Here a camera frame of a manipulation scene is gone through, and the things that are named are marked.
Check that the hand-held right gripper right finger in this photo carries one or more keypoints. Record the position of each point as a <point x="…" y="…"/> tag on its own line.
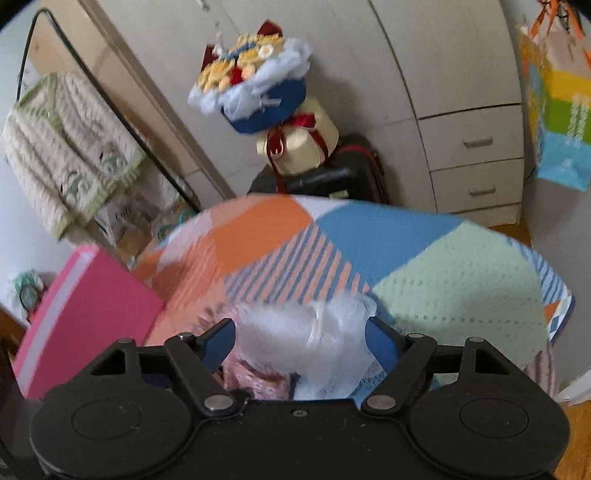
<point x="383" y="341"/>

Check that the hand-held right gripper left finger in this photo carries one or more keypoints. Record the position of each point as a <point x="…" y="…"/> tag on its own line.
<point x="219" y="341"/>

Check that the pink storage box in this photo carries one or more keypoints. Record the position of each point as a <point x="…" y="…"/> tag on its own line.
<point x="92" y="314"/>

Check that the patchwork blanket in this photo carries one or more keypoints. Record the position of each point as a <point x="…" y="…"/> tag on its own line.
<point x="415" y="258"/>

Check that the white carton box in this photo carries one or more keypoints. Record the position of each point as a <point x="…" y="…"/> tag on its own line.
<point x="115" y="217"/>

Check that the black clothes rack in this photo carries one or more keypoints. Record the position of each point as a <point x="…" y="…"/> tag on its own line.
<point x="175" y="183"/>

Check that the black suitcase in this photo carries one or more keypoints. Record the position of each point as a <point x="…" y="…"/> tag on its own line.
<point x="355" y="175"/>

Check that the green white fabric item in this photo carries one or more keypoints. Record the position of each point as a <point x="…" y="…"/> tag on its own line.
<point x="30" y="295"/>

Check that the flower bouquet in blue wrap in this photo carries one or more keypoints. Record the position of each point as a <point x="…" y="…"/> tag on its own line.
<point x="268" y="106"/>

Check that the cream green knitted cardigan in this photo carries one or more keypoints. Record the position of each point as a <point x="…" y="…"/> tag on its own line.
<point x="69" y="138"/>

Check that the colourful striped gift bag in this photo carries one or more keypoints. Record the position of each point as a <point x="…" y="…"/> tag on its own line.
<point x="563" y="138"/>

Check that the beige wardrobe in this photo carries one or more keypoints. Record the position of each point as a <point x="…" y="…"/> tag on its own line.
<point x="438" y="69"/>

